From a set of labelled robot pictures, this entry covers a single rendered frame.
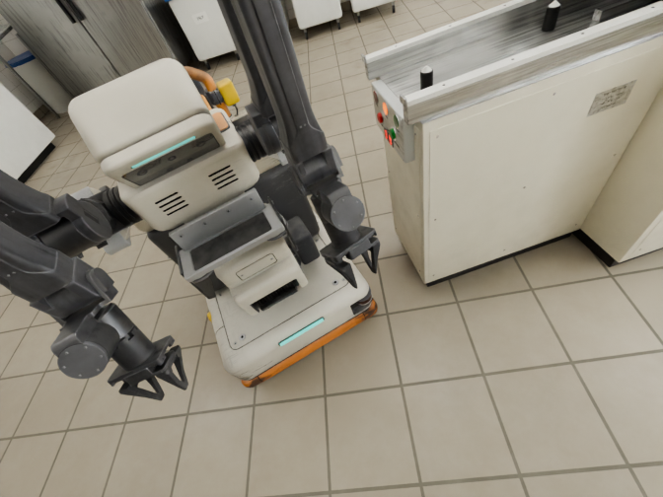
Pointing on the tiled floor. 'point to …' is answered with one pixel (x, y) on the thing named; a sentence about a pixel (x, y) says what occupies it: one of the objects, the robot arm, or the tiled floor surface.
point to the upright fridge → (98, 36)
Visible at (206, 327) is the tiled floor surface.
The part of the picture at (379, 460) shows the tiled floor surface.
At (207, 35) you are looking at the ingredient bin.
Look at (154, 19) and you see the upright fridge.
